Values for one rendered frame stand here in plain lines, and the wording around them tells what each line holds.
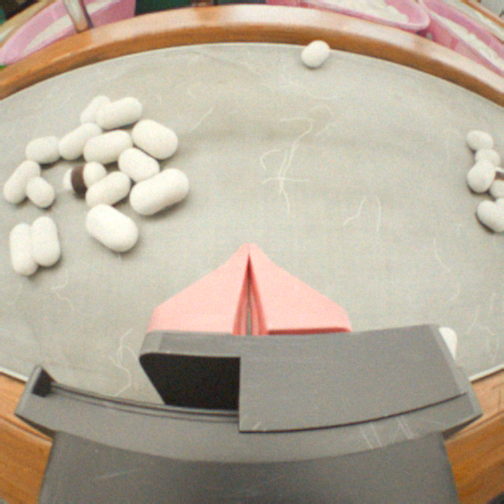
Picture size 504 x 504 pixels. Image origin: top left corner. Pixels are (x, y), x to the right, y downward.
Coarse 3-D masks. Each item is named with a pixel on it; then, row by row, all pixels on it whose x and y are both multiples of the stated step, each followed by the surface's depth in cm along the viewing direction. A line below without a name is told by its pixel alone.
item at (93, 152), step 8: (104, 136) 14; (112, 136) 14; (120, 136) 14; (128, 136) 15; (88, 144) 14; (96, 144) 14; (104, 144) 14; (112, 144) 14; (120, 144) 15; (128, 144) 15; (88, 152) 14; (96, 152) 14; (104, 152) 14; (112, 152) 15; (120, 152) 15; (88, 160) 15; (96, 160) 15; (104, 160) 15; (112, 160) 15
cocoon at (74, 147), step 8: (80, 128) 15; (88, 128) 15; (96, 128) 15; (64, 136) 15; (72, 136) 15; (80, 136) 15; (88, 136) 15; (96, 136) 15; (64, 144) 14; (72, 144) 15; (80, 144) 15; (64, 152) 15; (72, 152) 15; (80, 152) 16
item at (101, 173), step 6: (84, 168) 14; (90, 168) 14; (96, 168) 14; (102, 168) 15; (66, 174) 14; (84, 174) 14; (90, 174) 14; (96, 174) 14; (102, 174) 15; (66, 180) 14; (90, 180) 14; (96, 180) 14; (66, 186) 14; (90, 186) 14; (72, 192) 14
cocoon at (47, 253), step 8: (40, 224) 13; (48, 224) 13; (32, 232) 13; (40, 232) 13; (48, 232) 13; (56, 232) 14; (32, 240) 13; (40, 240) 13; (48, 240) 13; (56, 240) 14; (40, 248) 13; (48, 248) 13; (56, 248) 13; (40, 256) 13; (48, 256) 13; (56, 256) 13; (40, 264) 13; (48, 264) 13
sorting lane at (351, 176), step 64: (128, 64) 19; (192, 64) 19; (256, 64) 19; (320, 64) 19; (384, 64) 20; (0, 128) 18; (64, 128) 17; (128, 128) 17; (192, 128) 17; (256, 128) 17; (320, 128) 17; (384, 128) 17; (448, 128) 18; (0, 192) 16; (64, 192) 16; (128, 192) 15; (192, 192) 15; (256, 192) 15; (320, 192) 16; (384, 192) 16; (448, 192) 16; (0, 256) 14; (64, 256) 14; (128, 256) 14; (192, 256) 14; (320, 256) 15; (384, 256) 15; (448, 256) 15; (0, 320) 13; (64, 320) 13; (128, 320) 14; (384, 320) 14; (448, 320) 13; (64, 384) 12; (128, 384) 13
